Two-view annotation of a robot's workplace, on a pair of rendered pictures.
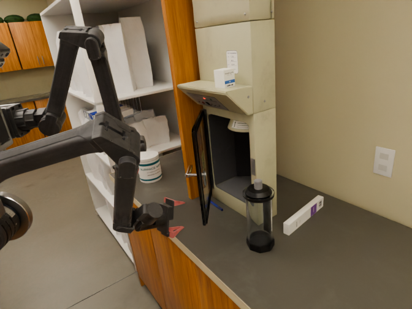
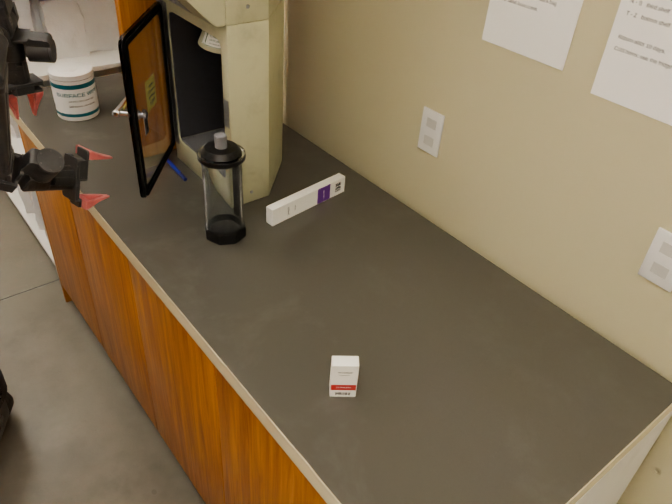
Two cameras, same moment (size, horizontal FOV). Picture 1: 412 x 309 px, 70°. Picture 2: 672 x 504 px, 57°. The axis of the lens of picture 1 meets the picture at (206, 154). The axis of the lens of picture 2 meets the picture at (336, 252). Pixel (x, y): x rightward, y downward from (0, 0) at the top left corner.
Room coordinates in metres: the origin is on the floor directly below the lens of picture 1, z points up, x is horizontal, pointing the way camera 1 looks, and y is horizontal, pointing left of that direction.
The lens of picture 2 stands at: (-0.36, -0.26, 1.84)
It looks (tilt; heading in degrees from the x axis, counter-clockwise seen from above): 37 degrees down; 352
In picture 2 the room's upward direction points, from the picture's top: 5 degrees clockwise
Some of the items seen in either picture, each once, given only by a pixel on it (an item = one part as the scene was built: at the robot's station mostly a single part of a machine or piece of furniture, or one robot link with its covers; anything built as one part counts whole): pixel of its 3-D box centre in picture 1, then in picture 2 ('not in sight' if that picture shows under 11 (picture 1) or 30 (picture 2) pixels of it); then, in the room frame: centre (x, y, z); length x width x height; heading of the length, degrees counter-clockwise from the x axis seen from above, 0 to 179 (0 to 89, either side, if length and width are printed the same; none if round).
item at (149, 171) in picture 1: (149, 166); (74, 91); (1.57, 0.33, 1.02); 0.13 x 0.13 x 0.15
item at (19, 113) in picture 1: (27, 119); not in sight; (1.15, 0.68, 1.45); 0.09 x 0.08 x 0.12; 2
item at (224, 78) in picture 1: (224, 78); not in sight; (1.05, -0.09, 1.54); 0.05 x 0.05 x 0.06; 38
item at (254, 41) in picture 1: (249, 121); (238, 35); (1.22, -0.20, 1.33); 0.32 x 0.25 x 0.77; 33
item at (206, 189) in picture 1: (203, 165); (150, 100); (1.12, 0.02, 1.19); 0.30 x 0.01 x 0.40; 172
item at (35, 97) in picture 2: not in sight; (26, 99); (1.22, 0.35, 1.14); 0.07 x 0.07 x 0.09; 40
